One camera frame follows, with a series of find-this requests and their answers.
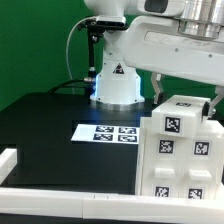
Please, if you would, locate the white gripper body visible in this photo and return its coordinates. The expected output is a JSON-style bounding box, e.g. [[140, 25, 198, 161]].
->
[[123, 16, 224, 86]]

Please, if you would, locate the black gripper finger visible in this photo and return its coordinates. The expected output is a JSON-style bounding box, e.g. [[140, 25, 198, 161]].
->
[[151, 73, 165, 105], [203, 86, 224, 118]]

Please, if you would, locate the white cabinet top block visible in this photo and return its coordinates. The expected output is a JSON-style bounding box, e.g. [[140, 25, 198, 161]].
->
[[151, 95, 210, 138]]

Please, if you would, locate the white door panel with tags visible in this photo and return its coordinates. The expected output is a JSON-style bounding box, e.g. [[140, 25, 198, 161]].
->
[[179, 134, 223, 200]]

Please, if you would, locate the white cabinet body box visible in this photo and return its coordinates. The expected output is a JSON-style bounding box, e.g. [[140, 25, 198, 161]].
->
[[135, 117, 224, 200]]

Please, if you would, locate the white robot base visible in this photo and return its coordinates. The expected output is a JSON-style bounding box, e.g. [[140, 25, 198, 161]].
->
[[90, 31, 145, 111]]

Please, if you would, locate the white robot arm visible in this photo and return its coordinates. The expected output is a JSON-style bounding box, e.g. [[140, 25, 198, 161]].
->
[[84, 0, 224, 116]]

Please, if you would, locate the white sheet with tags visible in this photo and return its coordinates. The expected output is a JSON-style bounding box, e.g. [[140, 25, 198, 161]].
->
[[71, 124, 139, 144]]

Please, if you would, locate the white obstacle fence left piece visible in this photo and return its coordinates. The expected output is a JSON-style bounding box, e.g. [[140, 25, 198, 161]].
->
[[0, 148, 17, 185]]

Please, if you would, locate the white obstacle fence front bar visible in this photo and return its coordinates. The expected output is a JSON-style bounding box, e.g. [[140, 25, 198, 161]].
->
[[0, 188, 224, 224]]

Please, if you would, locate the black camera on stand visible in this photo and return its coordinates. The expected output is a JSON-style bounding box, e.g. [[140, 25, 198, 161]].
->
[[78, 15, 128, 32]]

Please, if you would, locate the grey cable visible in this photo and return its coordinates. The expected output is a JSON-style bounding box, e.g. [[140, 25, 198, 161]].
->
[[65, 17, 92, 96]]

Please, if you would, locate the black cable bundle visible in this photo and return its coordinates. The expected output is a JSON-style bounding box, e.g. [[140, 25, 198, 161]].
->
[[47, 79, 98, 95]]

